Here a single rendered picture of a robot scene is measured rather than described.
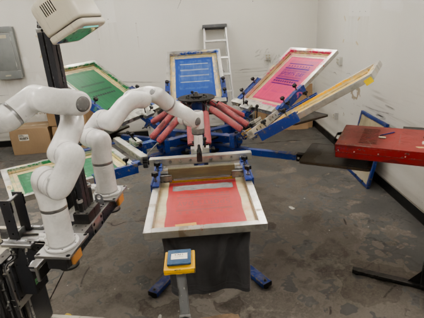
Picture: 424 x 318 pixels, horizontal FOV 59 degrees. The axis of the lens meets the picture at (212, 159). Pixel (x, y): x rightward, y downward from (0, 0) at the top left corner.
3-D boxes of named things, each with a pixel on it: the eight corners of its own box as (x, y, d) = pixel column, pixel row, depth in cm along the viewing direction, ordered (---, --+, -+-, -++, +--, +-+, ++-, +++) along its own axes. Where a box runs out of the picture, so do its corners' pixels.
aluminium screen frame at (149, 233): (267, 230, 177) (267, 223, 175) (143, 240, 175) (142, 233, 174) (245, 167, 250) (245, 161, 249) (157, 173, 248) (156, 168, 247)
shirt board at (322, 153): (375, 159, 271) (376, 148, 268) (369, 181, 238) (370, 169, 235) (211, 141, 330) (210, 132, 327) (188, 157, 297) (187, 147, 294)
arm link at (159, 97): (134, 104, 179) (117, 100, 188) (163, 124, 194) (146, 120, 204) (149, 75, 182) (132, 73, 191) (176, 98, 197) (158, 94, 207)
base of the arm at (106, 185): (84, 197, 178) (77, 168, 173) (95, 186, 190) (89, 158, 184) (115, 198, 176) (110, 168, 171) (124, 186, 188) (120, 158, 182)
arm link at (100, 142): (100, 168, 170) (93, 135, 165) (85, 162, 179) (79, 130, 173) (118, 162, 177) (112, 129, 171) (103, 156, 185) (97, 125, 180)
